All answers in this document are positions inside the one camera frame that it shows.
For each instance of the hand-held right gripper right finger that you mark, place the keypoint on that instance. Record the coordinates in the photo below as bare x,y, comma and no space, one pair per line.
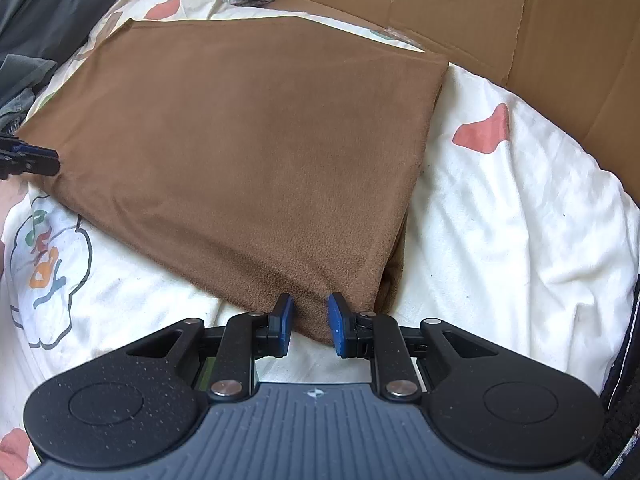
337,325

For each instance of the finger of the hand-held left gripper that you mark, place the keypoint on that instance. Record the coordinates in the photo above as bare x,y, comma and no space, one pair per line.
25,147
37,165

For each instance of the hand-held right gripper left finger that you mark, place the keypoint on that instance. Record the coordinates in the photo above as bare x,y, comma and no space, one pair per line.
286,322

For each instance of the brown printed t-shirt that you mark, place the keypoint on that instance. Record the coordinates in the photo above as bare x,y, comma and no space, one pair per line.
225,150

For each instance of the blue-grey denim garment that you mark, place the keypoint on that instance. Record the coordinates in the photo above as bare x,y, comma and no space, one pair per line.
22,80

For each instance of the dark grey cloth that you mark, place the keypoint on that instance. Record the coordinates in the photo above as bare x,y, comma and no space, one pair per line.
60,0

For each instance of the white printed blanket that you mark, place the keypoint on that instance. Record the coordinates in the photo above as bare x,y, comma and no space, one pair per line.
500,235

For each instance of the folded cardboard sheet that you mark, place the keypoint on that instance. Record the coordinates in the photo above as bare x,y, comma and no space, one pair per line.
475,15

